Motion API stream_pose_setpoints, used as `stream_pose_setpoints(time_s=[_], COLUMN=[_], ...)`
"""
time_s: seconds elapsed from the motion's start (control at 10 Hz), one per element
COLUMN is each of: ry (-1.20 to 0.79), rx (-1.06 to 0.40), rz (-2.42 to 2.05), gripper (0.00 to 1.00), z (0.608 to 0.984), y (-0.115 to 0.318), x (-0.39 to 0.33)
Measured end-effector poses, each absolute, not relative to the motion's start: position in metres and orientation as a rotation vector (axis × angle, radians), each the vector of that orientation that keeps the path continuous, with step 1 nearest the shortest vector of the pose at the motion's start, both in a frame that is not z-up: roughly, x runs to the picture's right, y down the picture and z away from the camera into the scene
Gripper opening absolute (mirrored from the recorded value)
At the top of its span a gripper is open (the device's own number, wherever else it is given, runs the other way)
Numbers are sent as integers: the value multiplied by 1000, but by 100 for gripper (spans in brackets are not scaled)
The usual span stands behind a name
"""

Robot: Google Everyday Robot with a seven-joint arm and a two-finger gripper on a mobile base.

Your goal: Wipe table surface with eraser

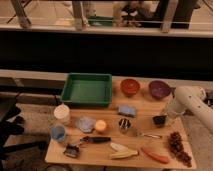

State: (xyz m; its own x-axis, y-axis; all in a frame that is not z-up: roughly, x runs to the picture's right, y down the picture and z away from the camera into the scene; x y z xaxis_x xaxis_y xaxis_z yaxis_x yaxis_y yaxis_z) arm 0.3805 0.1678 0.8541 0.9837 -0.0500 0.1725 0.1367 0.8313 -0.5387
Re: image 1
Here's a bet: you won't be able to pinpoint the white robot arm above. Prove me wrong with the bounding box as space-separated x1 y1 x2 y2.
163 86 213 134

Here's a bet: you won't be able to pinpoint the blue eraser sponge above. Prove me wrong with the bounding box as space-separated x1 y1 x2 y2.
118 105 136 117

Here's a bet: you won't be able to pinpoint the metal spoon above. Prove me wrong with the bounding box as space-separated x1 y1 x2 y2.
133 132 163 139

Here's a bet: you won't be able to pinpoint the dark red toy grapes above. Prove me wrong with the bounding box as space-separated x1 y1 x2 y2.
168 132 192 167

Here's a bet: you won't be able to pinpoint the purple bowl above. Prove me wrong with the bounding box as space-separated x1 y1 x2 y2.
148 80 171 100

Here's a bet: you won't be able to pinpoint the small metal cup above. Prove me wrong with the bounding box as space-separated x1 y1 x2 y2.
119 118 131 134

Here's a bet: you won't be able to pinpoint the red bowl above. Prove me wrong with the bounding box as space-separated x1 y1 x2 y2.
120 79 140 97

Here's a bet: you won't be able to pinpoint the white plastic piece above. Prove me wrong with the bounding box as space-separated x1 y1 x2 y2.
110 142 127 151

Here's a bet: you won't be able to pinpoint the orange ball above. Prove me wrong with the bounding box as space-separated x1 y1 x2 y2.
95 120 107 133

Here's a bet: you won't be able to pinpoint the crumpled grey-blue cloth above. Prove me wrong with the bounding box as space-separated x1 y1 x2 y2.
75 117 96 133

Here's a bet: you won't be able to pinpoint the green plastic tray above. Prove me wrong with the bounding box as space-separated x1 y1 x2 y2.
61 73 112 107

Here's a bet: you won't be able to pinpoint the black binder clip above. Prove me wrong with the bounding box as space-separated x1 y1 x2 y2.
64 145 80 158

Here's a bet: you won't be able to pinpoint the blue cup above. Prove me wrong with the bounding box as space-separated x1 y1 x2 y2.
50 125 66 143

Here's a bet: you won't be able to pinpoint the black stand at left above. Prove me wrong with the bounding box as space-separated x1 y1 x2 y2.
0 99 47 160

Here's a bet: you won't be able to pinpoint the black handled tool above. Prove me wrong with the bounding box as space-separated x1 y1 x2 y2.
80 136 111 144

